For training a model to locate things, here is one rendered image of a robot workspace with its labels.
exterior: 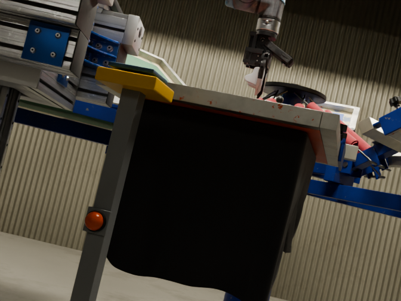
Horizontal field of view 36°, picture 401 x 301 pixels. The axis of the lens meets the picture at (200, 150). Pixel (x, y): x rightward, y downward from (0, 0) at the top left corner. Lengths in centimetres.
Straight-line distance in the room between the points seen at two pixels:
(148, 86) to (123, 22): 64
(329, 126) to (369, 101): 470
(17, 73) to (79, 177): 450
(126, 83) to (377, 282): 502
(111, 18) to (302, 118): 71
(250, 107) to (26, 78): 52
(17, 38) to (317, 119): 68
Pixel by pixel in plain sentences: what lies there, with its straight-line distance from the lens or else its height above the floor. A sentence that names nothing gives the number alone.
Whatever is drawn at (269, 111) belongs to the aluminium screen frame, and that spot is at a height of 97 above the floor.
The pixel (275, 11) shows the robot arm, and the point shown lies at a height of 139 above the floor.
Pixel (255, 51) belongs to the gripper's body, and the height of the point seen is 125.
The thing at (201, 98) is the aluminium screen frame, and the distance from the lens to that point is 142.
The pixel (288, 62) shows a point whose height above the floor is 123.
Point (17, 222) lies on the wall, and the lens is 609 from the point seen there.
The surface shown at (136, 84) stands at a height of 93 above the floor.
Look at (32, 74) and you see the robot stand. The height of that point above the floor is 93.
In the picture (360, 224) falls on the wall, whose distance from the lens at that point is 597.
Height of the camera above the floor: 74
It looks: 4 degrees up
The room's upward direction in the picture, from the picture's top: 13 degrees clockwise
